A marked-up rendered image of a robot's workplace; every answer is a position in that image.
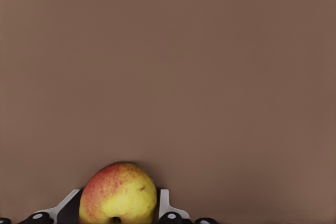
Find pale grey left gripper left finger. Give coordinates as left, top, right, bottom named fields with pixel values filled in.
left=18, top=188, right=85, bottom=224

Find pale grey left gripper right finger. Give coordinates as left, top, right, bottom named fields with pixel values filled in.
left=156, top=188, right=192, bottom=224

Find red and yellow apple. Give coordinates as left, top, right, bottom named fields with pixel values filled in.
left=79, top=161, right=158, bottom=224

